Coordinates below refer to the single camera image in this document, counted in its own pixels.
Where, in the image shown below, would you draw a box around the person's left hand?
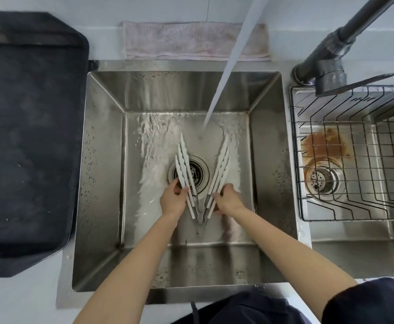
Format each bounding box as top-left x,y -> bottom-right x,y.
159,178 -> 191,220

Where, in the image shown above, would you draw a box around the person's right hand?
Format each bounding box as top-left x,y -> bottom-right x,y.
211,183 -> 246,216

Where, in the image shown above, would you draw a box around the white tongs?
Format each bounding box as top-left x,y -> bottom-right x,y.
174,154 -> 232,230
178,142 -> 230,233
180,132 -> 228,237

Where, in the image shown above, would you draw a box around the black plastic tray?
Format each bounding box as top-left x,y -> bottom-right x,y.
0,11 -> 90,278

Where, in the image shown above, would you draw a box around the black wire basket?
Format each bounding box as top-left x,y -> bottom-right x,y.
290,85 -> 394,222

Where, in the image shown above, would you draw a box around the person's right forearm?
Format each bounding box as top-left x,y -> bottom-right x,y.
232,207 -> 360,323

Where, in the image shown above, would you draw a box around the person's left forearm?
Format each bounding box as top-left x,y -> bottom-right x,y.
72,212 -> 184,324

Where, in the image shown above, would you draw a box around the round metal drain strainer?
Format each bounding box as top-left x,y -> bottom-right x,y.
167,155 -> 207,195
304,162 -> 346,198

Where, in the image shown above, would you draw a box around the stainless steel double sink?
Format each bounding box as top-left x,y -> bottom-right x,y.
55,60 -> 394,306

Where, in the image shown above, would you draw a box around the pink dish cloth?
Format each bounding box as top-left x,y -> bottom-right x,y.
122,22 -> 272,62

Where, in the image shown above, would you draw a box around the dark grey gooseneck faucet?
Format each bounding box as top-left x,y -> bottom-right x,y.
291,0 -> 394,97

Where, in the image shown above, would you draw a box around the dark navy garment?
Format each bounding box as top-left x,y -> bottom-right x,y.
169,277 -> 394,324

